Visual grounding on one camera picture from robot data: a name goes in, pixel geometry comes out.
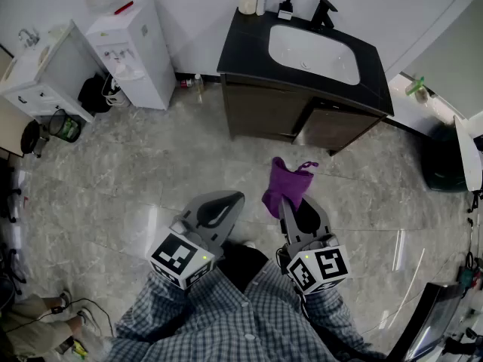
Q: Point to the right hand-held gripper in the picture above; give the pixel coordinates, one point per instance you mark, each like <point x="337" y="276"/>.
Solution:
<point x="324" y="266"/>

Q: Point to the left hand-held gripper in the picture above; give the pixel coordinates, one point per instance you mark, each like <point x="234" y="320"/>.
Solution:
<point x="173" y="256"/>

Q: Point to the purple cloth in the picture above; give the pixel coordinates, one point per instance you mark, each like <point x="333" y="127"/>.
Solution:
<point x="287" y="183"/>

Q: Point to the person's left forearm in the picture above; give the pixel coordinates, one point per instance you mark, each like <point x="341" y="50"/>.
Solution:
<point x="158" y="300"/>

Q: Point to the person's right forearm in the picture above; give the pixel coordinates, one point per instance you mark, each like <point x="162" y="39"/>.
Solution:
<point x="328" y="311"/>

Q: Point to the dark vanity cabinet black top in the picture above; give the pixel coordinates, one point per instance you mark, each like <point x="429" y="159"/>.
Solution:
<point x="241" y="51"/>

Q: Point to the white cabinet with sink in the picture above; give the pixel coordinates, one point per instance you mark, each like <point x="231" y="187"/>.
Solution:
<point x="64" y="66"/>

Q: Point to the person's black trousers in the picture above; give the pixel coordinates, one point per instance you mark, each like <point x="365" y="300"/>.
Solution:
<point x="241" y="266"/>

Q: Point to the person's checked shirt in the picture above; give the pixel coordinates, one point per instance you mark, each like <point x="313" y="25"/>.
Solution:
<point x="234" y="326"/>

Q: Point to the yellow liquid bottle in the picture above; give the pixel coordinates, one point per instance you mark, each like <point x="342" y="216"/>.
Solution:
<point x="199" y="85"/>

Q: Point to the red can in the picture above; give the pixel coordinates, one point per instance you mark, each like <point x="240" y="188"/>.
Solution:
<point x="185" y="83"/>

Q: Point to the dark green tub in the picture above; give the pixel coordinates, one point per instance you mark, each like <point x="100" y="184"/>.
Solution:
<point x="445" y="160"/>

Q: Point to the white basket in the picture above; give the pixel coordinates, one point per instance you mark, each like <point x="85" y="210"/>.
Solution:
<point x="117" y="98"/>

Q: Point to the black monitor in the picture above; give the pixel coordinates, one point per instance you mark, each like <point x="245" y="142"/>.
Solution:
<point x="434" y="323"/>

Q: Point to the white water dispenser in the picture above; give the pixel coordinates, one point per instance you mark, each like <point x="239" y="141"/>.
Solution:
<point x="147" y="62"/>

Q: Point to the teal device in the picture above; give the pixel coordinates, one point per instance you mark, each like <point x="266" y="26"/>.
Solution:
<point x="467" y="277"/>

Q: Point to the white sink basin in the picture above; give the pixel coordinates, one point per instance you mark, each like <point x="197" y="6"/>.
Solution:
<point x="313" y="51"/>

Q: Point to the green spray bottle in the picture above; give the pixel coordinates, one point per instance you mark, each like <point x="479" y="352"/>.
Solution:
<point x="415" y="88"/>

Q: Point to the white panel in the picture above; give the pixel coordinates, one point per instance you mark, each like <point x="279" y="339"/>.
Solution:
<point x="468" y="157"/>

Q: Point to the black mesh waste bin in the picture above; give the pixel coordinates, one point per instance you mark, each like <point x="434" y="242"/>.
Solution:
<point x="66" y="126"/>

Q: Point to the black round stool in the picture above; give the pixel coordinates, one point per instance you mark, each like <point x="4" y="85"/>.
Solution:
<point x="30" y="138"/>

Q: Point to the black faucet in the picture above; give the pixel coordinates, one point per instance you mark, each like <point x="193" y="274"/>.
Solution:
<point x="322" y="13"/>

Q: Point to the white pump bottle blue cap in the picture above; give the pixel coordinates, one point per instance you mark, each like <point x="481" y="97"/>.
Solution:
<point x="261" y="4"/>

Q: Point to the black pump bottle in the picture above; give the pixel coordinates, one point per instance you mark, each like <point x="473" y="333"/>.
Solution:
<point x="285" y="10"/>

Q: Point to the chrome faucet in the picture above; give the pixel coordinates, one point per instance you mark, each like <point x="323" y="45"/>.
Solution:
<point x="28" y="38"/>

